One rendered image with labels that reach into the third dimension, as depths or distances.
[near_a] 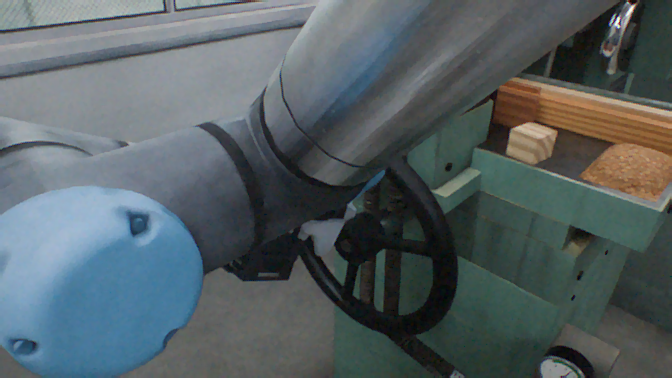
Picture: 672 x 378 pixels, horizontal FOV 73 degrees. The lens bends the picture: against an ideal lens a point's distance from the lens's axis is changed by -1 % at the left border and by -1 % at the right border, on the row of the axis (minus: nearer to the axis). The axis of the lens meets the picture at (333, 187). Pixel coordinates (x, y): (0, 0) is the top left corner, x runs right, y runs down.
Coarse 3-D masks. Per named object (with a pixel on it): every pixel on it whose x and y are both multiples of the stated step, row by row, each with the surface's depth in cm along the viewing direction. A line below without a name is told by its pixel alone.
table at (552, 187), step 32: (480, 160) 63; (512, 160) 60; (544, 160) 60; (576, 160) 60; (448, 192) 59; (512, 192) 61; (544, 192) 58; (576, 192) 55; (608, 192) 53; (576, 224) 57; (608, 224) 54; (640, 224) 51
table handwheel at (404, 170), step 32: (416, 192) 49; (352, 224) 58; (384, 224) 61; (352, 256) 58; (448, 256) 49; (320, 288) 69; (352, 288) 65; (448, 288) 51; (384, 320) 62; (416, 320) 56
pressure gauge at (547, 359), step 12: (552, 348) 61; (564, 348) 59; (540, 360) 60; (552, 360) 59; (564, 360) 57; (576, 360) 58; (540, 372) 61; (552, 372) 60; (564, 372) 58; (576, 372) 57; (588, 372) 57
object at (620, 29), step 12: (624, 0) 67; (636, 0) 66; (624, 12) 66; (636, 12) 68; (612, 24) 66; (624, 24) 66; (636, 24) 69; (612, 36) 67; (624, 36) 69; (600, 48) 69; (612, 48) 67; (624, 48) 71; (600, 60) 70; (612, 60) 69; (624, 60) 73; (612, 72) 71
